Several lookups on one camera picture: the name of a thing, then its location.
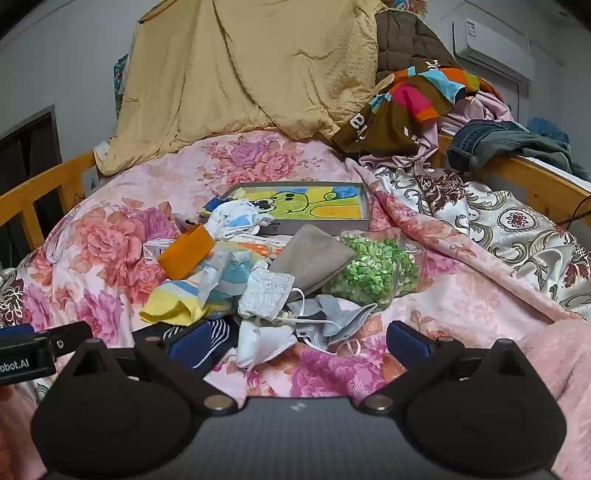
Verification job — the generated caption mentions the colourful picture book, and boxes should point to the colourful picture book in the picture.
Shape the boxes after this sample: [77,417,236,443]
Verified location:
[203,185,363,221]

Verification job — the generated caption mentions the orange ribbed cup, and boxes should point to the orange ribbed cup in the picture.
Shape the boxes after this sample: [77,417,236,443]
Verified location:
[157,224,217,281]

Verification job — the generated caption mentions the white teal sachet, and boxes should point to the white teal sachet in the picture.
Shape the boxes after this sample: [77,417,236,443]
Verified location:
[198,247,269,308]

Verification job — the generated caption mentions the orange white packet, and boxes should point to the orange white packet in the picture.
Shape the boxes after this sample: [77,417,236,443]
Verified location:
[233,233,296,259]

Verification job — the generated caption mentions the navy striped sock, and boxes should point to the navy striped sock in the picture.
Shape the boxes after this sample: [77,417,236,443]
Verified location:
[131,318,241,372]

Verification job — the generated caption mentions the white quilted cloth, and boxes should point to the white quilted cloth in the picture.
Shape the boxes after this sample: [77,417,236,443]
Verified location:
[203,199,273,241]

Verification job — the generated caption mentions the brown multicolour printed cloth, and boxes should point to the brown multicolour printed cloth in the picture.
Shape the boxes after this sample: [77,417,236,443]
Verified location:
[330,65,492,155]

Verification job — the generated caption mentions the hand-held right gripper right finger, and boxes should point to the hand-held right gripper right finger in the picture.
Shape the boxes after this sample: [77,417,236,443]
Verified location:
[358,320,532,414]

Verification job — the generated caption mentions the white textured face mask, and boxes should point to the white textured face mask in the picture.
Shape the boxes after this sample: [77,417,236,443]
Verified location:
[238,268,296,320]

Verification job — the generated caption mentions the yellow dotted quilt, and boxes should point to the yellow dotted quilt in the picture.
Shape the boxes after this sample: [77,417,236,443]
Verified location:
[95,0,386,176]

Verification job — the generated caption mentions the white air conditioner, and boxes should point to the white air conditioner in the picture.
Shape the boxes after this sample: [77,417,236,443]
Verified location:
[452,18,536,81]

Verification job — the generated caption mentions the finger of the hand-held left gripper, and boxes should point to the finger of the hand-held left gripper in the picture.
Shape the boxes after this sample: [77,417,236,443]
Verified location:
[46,320,93,358]
[0,323,37,342]

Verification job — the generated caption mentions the beige cloth pouch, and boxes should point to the beige cloth pouch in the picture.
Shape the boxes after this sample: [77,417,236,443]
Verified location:
[269,224,356,296]

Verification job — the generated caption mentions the dark window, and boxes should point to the dark window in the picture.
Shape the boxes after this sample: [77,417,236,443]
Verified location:
[0,105,63,197]

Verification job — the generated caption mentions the brown quilted jacket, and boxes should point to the brown quilted jacket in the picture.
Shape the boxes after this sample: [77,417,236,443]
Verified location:
[374,9,458,79]

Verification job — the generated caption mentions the floral patterned fabric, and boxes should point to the floral patterned fabric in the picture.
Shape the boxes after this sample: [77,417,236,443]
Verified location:
[383,0,430,19]

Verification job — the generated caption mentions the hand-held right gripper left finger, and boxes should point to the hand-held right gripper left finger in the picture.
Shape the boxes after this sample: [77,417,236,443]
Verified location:
[60,320,238,414]

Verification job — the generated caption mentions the pink floral bed sheet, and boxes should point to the pink floral bed sheet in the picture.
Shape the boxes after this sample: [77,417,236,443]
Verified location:
[0,129,580,407]

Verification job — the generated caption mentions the teal patterned cloth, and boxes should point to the teal patterned cloth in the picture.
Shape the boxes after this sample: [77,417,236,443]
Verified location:
[112,53,130,109]

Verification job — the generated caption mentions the light pink satin cloth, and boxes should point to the light pink satin cloth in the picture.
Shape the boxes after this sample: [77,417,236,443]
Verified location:
[360,90,513,169]

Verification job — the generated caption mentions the bag of green beads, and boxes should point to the bag of green beads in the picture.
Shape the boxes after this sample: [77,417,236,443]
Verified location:
[323,228,423,312]

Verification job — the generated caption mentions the pink fluffy blanket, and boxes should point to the pink fluffy blanket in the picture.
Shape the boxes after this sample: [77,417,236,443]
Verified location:
[0,318,591,480]

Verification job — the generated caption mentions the blue jeans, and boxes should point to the blue jeans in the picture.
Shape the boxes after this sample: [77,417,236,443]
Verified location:
[447,119,589,178]

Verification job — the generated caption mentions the cream damask patterned blanket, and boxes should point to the cream damask patterned blanket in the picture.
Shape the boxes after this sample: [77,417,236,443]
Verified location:
[374,166,591,319]

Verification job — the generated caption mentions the yellow blue striped towel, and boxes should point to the yellow blue striped towel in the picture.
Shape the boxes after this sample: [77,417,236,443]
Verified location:
[139,277,232,326]

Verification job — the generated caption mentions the wooden bed frame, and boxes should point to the wooden bed frame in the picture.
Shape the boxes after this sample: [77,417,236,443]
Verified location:
[0,131,591,232]

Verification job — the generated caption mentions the black cable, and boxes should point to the black cable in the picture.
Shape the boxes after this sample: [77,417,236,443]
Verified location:
[551,191,591,229]

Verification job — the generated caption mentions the blue cloth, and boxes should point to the blue cloth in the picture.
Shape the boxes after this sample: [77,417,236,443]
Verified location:
[526,117,571,144]

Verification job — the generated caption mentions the grey shallow box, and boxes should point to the grey shallow box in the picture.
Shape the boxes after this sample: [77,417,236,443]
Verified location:
[201,181,371,237]

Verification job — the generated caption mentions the grey face mask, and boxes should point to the grey face mask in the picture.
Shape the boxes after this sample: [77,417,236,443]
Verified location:
[286,293,379,352]

